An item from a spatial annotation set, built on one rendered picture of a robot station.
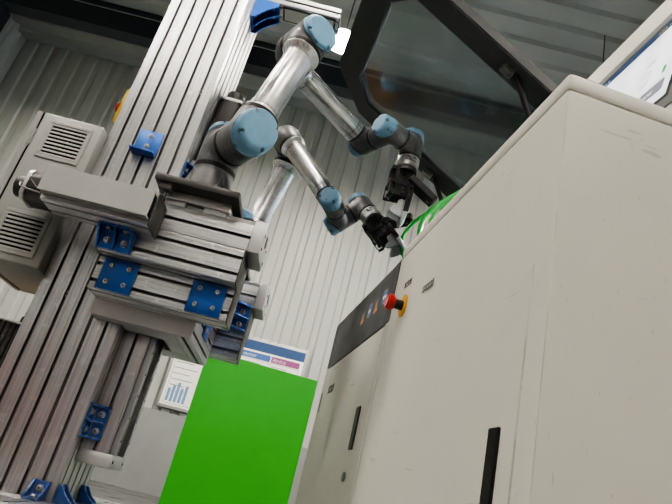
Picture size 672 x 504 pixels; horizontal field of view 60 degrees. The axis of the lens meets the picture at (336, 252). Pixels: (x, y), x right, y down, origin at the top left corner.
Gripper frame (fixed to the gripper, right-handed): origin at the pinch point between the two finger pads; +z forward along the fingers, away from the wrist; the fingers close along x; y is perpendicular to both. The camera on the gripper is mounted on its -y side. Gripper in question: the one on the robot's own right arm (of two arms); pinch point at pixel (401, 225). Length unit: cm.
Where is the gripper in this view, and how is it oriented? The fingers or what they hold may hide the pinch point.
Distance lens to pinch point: 189.6
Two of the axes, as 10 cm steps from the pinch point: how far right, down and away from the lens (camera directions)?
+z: -2.3, 8.9, -3.9
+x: 2.2, -3.4, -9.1
